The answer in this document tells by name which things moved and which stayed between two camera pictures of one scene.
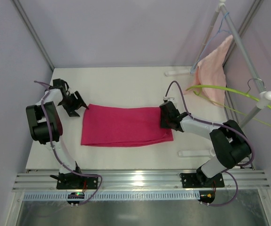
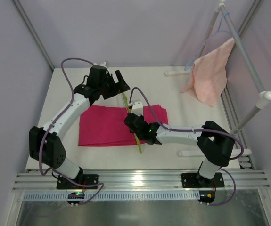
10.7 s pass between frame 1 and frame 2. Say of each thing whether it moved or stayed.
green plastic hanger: moved
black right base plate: stayed
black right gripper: moved
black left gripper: moved
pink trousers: stayed
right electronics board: stayed
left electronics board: stayed
